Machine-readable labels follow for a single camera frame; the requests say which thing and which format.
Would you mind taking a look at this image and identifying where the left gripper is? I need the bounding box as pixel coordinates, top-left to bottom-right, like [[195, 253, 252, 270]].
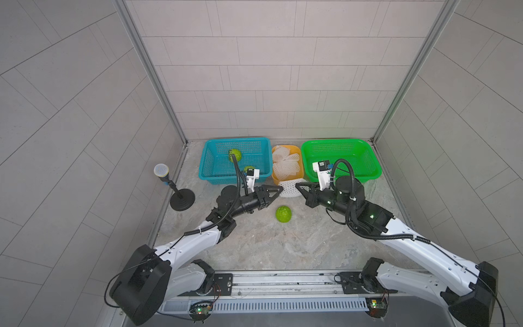
[[227, 187, 281, 219]]

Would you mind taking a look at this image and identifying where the white foam net sleeve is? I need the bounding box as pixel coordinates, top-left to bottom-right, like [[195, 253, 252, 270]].
[[278, 178, 306, 198]]

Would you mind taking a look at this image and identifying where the green custard apple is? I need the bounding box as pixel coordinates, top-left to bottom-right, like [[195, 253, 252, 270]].
[[228, 149, 242, 162], [275, 206, 292, 223]]

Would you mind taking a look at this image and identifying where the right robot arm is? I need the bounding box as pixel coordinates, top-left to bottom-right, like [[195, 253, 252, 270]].
[[295, 159, 499, 326]]

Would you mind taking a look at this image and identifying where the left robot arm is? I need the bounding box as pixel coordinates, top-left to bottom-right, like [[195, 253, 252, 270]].
[[104, 161, 283, 326]]

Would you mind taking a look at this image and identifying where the white foam nets pile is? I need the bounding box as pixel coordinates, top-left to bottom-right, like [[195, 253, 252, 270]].
[[272, 146, 302, 181]]

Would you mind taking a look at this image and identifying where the green custard apple in basket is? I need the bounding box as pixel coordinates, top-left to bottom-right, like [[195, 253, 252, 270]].
[[228, 149, 242, 162]]

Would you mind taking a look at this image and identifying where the yellow plastic tub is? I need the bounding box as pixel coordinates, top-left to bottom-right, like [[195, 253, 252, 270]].
[[271, 144, 305, 187]]

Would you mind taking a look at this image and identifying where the teal plastic basket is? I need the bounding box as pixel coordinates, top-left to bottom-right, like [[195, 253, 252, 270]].
[[198, 138, 273, 185]]

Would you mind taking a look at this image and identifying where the green plastic basket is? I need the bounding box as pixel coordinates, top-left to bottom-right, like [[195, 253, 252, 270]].
[[301, 138, 384, 185]]

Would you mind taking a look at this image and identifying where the microphone on black stand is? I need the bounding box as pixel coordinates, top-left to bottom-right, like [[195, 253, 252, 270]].
[[153, 163, 196, 212]]

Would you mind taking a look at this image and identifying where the right circuit board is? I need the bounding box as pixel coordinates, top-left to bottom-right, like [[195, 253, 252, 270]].
[[366, 298, 389, 319]]

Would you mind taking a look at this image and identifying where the circuit board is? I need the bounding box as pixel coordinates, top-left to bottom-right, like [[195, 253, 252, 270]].
[[366, 298, 389, 319], [189, 301, 213, 322]]

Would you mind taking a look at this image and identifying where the left circuit board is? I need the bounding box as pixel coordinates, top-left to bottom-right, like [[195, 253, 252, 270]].
[[189, 301, 213, 322]]

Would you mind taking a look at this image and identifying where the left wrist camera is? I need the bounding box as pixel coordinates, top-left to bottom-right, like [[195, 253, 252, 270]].
[[245, 168, 260, 192]]

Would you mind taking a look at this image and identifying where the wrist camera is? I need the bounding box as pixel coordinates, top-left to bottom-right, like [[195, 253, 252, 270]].
[[313, 160, 333, 191], [245, 168, 260, 192]]

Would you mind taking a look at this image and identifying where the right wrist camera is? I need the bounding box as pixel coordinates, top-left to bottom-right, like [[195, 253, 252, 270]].
[[313, 160, 333, 191]]

